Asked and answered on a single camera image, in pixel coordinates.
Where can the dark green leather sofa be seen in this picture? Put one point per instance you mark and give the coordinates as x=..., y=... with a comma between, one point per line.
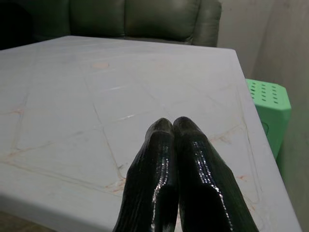
x=144, y=19

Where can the white folding table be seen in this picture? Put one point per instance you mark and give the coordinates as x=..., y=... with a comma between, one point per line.
x=72, y=108

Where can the green plastic stool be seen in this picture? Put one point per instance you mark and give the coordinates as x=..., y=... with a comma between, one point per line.
x=270, y=96

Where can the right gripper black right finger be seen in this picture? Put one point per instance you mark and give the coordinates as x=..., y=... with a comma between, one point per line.
x=205, y=188

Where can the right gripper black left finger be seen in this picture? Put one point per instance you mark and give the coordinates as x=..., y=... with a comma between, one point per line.
x=149, y=183

